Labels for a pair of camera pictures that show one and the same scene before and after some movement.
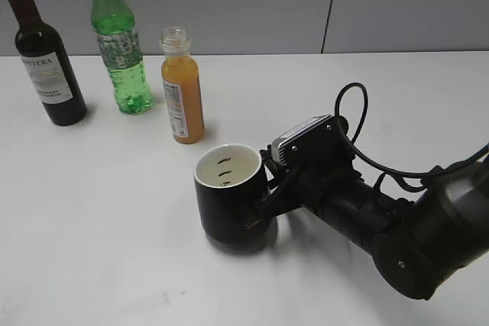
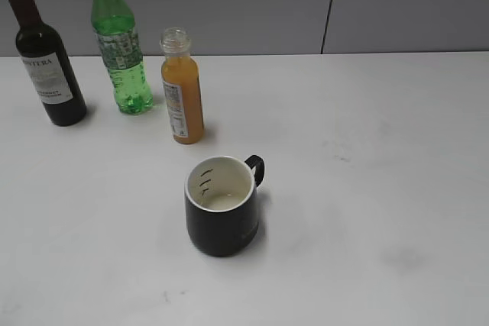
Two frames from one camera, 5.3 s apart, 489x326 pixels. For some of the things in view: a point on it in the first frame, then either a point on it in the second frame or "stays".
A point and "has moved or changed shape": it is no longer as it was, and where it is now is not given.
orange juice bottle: (182, 80) stays
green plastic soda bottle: (113, 20) stays
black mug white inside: (230, 184) has moved or changed shape
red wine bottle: (44, 52) stays
